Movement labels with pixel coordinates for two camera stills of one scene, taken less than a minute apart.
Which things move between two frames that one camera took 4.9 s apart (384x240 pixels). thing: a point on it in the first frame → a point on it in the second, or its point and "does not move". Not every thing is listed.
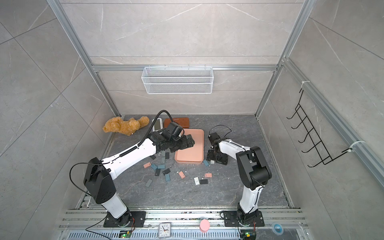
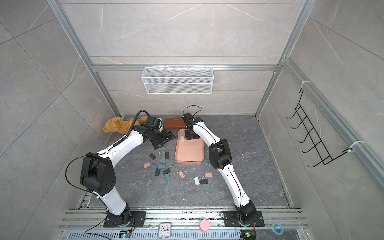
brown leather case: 183,122 does not move
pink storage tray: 194,154 does not move
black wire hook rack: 306,123 does not move
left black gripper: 186,144 → 167,138
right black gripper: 211,156 → 188,137
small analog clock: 164,230 does not move
